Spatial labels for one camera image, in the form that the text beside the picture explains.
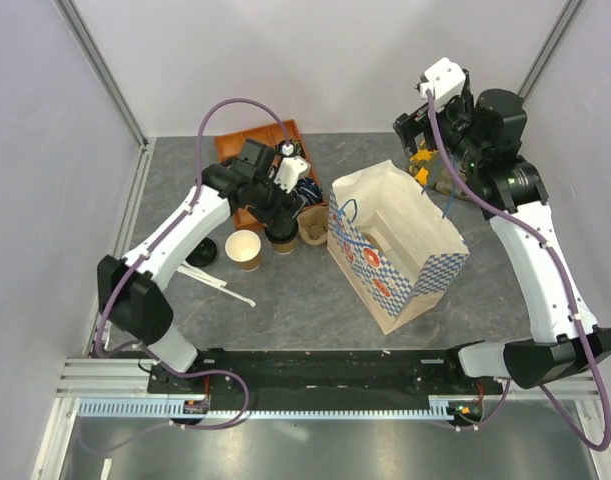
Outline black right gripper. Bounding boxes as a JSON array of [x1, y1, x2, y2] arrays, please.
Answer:
[[394, 88, 487, 169]]

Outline black plastic cup lid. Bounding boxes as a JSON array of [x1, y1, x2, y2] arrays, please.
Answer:
[[186, 238, 219, 268]]

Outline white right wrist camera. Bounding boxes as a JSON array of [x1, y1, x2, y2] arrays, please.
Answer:
[[417, 57, 467, 112]]

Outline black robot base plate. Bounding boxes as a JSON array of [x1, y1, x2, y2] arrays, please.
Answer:
[[145, 347, 504, 406]]

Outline blue striped rolled sock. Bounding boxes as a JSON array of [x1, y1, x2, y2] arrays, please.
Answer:
[[296, 177, 324, 206]]

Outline paper cup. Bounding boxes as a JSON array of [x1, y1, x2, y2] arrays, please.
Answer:
[[225, 230, 262, 272], [270, 237, 297, 255]]

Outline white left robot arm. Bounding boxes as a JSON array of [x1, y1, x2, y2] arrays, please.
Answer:
[[97, 140, 310, 393]]

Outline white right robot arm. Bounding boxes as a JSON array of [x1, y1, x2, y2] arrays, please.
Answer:
[[393, 58, 611, 394]]

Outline grey slotted cable duct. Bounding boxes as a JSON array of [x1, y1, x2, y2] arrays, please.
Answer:
[[77, 395, 456, 420]]

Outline paper cup front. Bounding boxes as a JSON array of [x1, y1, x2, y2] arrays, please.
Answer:
[[270, 237, 297, 255]]

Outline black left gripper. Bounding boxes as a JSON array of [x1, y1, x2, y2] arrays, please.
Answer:
[[248, 172, 308, 238]]

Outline camouflage cloth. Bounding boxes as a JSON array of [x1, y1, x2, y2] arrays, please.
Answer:
[[408, 149, 469, 200]]

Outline checkered paper takeout bag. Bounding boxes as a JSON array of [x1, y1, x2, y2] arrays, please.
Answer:
[[327, 160, 469, 334]]

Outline cardboard cup carrier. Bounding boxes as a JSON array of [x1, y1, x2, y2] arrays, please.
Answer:
[[362, 230, 390, 253], [297, 205, 329, 246]]

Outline aluminium frame rail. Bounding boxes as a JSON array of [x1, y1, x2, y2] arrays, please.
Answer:
[[54, 357, 601, 401]]

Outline paper cup near tray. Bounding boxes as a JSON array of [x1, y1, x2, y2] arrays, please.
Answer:
[[225, 230, 262, 272]]

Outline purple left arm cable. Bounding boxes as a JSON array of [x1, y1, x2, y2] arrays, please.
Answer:
[[77, 97, 296, 454]]

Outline wrapped straw middle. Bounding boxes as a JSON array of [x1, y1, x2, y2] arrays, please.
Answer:
[[177, 264, 227, 287]]

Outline orange compartment tray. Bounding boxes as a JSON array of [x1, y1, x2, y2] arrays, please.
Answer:
[[213, 118, 329, 233]]

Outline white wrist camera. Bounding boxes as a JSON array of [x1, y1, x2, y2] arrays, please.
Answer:
[[274, 143, 310, 193], [417, 57, 467, 112]]

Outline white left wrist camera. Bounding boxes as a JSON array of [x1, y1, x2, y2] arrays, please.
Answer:
[[274, 143, 310, 193]]

